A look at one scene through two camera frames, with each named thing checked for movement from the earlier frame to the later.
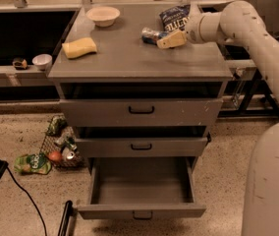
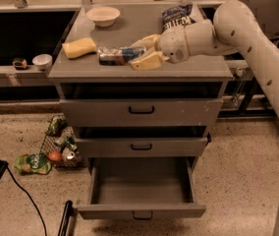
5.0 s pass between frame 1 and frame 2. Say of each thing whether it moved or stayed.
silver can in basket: stayed
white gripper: moved
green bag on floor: stayed
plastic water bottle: moved
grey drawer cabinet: stayed
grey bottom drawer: stayed
